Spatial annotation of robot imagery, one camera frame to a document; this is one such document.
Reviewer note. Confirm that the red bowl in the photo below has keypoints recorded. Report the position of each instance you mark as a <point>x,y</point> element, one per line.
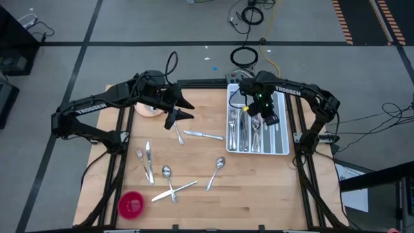
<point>131,205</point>

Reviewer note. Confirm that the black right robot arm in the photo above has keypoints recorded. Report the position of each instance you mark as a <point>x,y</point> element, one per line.
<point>310,94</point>

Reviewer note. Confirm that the black desk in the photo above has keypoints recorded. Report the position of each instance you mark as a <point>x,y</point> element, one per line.
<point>13,48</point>

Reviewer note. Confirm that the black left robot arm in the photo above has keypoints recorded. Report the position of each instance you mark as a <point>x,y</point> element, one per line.
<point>90,108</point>

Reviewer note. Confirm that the white cutlery tray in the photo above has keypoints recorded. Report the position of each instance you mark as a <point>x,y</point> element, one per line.
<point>279,139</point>

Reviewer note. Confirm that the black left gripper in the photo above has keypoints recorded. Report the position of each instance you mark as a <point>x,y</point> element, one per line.
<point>166,97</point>

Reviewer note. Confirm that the pink object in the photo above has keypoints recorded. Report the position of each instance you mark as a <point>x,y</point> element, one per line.
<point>393,230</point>

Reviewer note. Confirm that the peach round plate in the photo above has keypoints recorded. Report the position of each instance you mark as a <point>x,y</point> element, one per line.
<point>145,113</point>

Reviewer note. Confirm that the white paper sheet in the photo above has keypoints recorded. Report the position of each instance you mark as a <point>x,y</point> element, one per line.
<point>355,200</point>

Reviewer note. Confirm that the black table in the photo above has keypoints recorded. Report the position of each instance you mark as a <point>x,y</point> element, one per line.
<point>372,178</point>

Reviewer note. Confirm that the black box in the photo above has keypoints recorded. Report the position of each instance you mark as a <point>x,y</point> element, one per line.
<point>6,103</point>

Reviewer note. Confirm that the silver fork tines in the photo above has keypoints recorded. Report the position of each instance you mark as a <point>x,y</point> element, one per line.
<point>142,161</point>

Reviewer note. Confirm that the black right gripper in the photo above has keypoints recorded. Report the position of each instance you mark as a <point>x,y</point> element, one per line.
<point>263,108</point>

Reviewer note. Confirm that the grey power strip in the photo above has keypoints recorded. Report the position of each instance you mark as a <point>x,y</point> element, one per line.
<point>233,78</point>

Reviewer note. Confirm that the silver spoon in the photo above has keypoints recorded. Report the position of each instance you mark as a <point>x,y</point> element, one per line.
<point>259,142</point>
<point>257,145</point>
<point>254,145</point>
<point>166,171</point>
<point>256,142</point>
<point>220,161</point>
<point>253,142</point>

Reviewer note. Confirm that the silver fork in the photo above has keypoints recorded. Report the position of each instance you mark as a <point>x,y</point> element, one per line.
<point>235,142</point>
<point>233,139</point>
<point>180,137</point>
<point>230,139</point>
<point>232,142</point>

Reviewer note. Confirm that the white mug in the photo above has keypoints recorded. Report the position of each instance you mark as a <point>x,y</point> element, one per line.
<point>155,110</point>

